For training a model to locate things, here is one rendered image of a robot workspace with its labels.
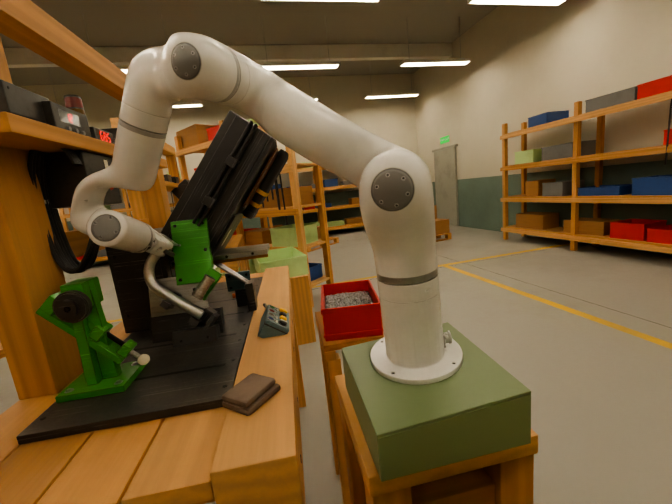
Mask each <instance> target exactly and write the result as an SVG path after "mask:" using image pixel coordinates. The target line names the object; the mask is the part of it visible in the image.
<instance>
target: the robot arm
mask: <svg viewBox="0 0 672 504"><path fill-rule="evenodd" d="M181 99H198V100H205V101H210V102H214V103H218V104H222V105H226V106H229V107H232V108H234V109H236V110H239V111H241V112H243V113H244V114H246V115H248V116H249V117H251V118H252V119H253V120H255V121H256V122H257V123H258V124H259V125H260V126H261V127H262V128H263V129H264V130H265V131H266V132H267V133H268V134H269V135H270V136H271V137H273V138H274V139H275V140H277V141H278V142H280V143H282V144H283V145H285V146H286V147H288V148H290V149H291V150H293V151H294V152H296V153H298V154H299V155H301V156H303V157H304V158H306V159H308V160H310V161H311V162H313V163H315V164H317V165H319V166H321V167H323V168H325V169H326V170H328V171H330V172H332V173H334V174H336V175H338V176H340V177H342V178H344V179H345V180H347V181H349V182H351V183H352V184H354V185H356V186H357V187H359V202H360V210H361V215H362V220H363V223H364V227H365V230H366V233H367V236H368V239H369V241H370V244H371V247H372V250H373V254H374V260H375V268H376V275H377V283H378V291H379V299H380V307H381V315H382V322H383V330H384V337H383V338H382V339H380V340H379V341H378V342H376V344H375V345H374V346H373V348H372V350H371V354H370V356H371V363H372V365H373V367H374V369H375V370H376V371H377V372H378V373H379V374H380V375H382V376H383V377H385V378H387V379H389V380H392V381H395V382H399V383H403V384H411V385H422V384H431V383H435V382H439V381H442V380H444V379H447V378H448V377H450V376H452V375H453V374H455V373H456V372H457V371H458V370H459V368H460V367H461V365H462V362H463V353H462V349H461V347H460V346H459V344H458V343H457V342H456V341H455V340H453V339H452V336H451V333H450V331H449V330H448V331H447V332H444V333H443V327H442V314H441V301H440V289H439V276H438V263H437V250H436V229H435V210H434V195H433V185H432V178H431V174H430V171H429V169H428V167H427V165H426V163H425V162H424V161H423V160H422V159H421V158H420V157H419V156H418V155H416V154H415V153H413V152H411V151H409V150H407V149H405V148H402V147H400V146H398V145H396V144H393V143H391V142H389V141H387V140H385V139H383V138H381V137H379V136H377V135H375V134H373V133H371V132H370V131H368V130H366V129H364V128H362V127H360V126H358V125H356V124H355V123H353V122H351V121H349V120H348V119H346V118H344V117H342V116H341V115H339V114H337V113H336V112H334V111H333V110H331V109H329V108H328V107H326V106H324V105H323V104H321V103H320V102H318V101H316V100H315V99H313V98H311V97H310V96H308V95H307V94H305V93H303V92H302V91H300V90H298V89H297V88H295V87H294V86H292V85H291V84H289V83H287V82H286V81H284V80H283V79H281V78H280V77H278V76H277V75H275V74H274V73H272V72H271V71H269V70H267V69H266V68H264V67H262V66H261V65H259V64H257V63H256V62H254V61H252V60H251V59H249V58H247V57H245V56H244V55H242V54H240V53H238V52H236V51H235V50H233V49H231V48H229V47H227V46H226V45H224V44H222V43H220V42H219V41H217V40H215V39H213V38H211V37H208V36H205V35H202V34H198V33H191V32H178V33H174V34H173V35H171V36H170V38H169V39H168V42H167V44H166V45H163V46H159V47H153V48H149V49H146V50H144V51H142V52H140V53H138V54H137V55H136V56H135V57H134V58H133V59H132V61H131V63H130V65H129V67H128V70H127V74H126V78H125V84H124V90H123V96H122V102H121V108H120V114H119V120H118V126H117V133H116V139H115V146H114V152H113V158H112V163H111V165H110V166H109V167H107V168H105V169H103V170H100V171H98V172H95V173H93V174H90V175H89V176H87V177H85V178H84V179H83V180H82V181H81V182H80V183H79V184H78V185H77V187H76V189H75V191H74V194H73V199H72V204H71V210H70V221H71V224H72V226H73V227H74V228H75V229H76V230H78V231H80V232H82V233H84V234H86V235H88V236H89V237H90V239H91V240H92V241H93V242H94V243H95V244H97V245H100V246H103V247H108V248H113V249H118V250H123V251H129V252H131V253H143V252H145V251H146V252H148V253H151V254H154V255H157V256H161V257H163V256H165V254H167V255H169V256H171V257H174V255H175V253H174V252H172V250H173V247H174V245H173V243H172V242H170V241H169V240H168V239H166V238H165V237H164V236H162V235H161V234H160V233H158V232H157V231H156V230H154V229H153V228H152V227H151V226H150V225H148V224H146V223H144V222H142V221H139V220H137V219H134V218H132V217H129V216H127V215H124V214H122V213H120V212H117V211H114V210H109V209H107V208H105V206H104V199H105V195H106V193H107V191H108V190H109V189H110V188H122V189H129V190H135V191H146V190H149V189H150V188H151V187H152V186H153V185H154V183H155V180H156V177H157V173H158V169H159V164H160V160H161V156H162V152H163V148H164V144H165V140H166V135H167V131H168V127H169V122H170V118H171V113H172V109H173V106H174V104H175V103H176V102H179V101H180V100H181ZM164 253H165V254H164Z"/></svg>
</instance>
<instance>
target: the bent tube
mask: <svg viewBox="0 0 672 504"><path fill-rule="evenodd" d="M160 234H161V235H162V236H164V237H165V238H166V239H168V240H169V241H170V242H172V243H173V245H174V246H178V244H177V243H176V242H174V241H173V240H171V239H170V238H169V237H167V236H166V235H164V234H162V233H160ZM160 257H161V256H157V255H154V254H151V253H150V254H149V256H148V257H147V259H146V261H145V264H144V270H143V273H144V279H145V282H146V284H147V286H148V287H149V288H150V290H151V291H152V292H154V293H155V294H157V295H158V296H160V297H162V298H163V299H165V300H167V301H168V302H170V303H172V304H173V305H175V306H177V307H178V308H180V309H182V310H183V311H185V312H187V313H188V314H190V315H192V316H194V317H195V318H197V319H200V318H201V317H202V315H203V314H204V311H203V310H202V309H200V308H198V307H197V306H195V305H193V304H191V303H190V302H188V301H186V300H185V299H183V298H181V297H180V296H178V295H176V294H175V293H173V292H171V291H170V290H168V289H166V288H165V287H163V286H162V285H160V284H159V283H158V281H157V280H156V277H155V273H154V270H155V265H156V263H157V261H158V260H159V258H160Z"/></svg>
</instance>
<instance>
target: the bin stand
mask: <svg viewBox="0 0 672 504"><path fill-rule="evenodd" d="M315 317H316V325H317V329H318V333H319V340H320V348H321V356H322V365H323V373H324V381H325V389H326V397H327V405H328V413H329V421H330V430H331V438H332V446H333V454H334V462H335V469H336V474H337V475H339V474H340V482H341V491H342V499H343V504H351V499H350V490H349V481H348V473H347V464H346V455H345V447H344V438H343V429H342V421H341V412H340V403H339V398H338V395H337V391H336V387H335V379H334V377H335V376H337V375H342V366H341V359H340V356H339V353H336V350H340V349H342V348H344V347H348V346H353V345H357V344H361V343H365V342H369V341H373V340H377V339H381V338H383V337H384V332H383V335H379V336H370V337H361V338H353V339H344V340H335V341H325V338H324V324H323V315H321V311H319V312H315Z"/></svg>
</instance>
